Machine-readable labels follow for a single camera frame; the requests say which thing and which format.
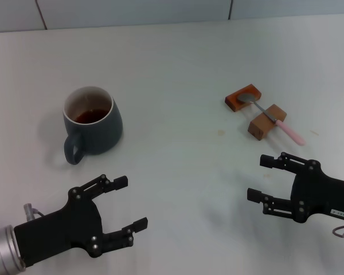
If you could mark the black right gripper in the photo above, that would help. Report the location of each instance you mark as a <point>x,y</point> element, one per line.
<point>321,194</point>

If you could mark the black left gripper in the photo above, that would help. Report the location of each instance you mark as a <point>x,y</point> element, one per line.
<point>60,229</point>

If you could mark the grey ceramic cup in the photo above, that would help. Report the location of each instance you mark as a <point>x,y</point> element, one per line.
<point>103,134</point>

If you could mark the light tan wooden block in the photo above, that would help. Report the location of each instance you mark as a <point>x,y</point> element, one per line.
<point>261,126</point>

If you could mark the reddish brown wooden block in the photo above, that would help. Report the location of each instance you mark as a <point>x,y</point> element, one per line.
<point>240,106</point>

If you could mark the dark tea liquid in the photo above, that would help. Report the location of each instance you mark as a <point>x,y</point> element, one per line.
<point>89,117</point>

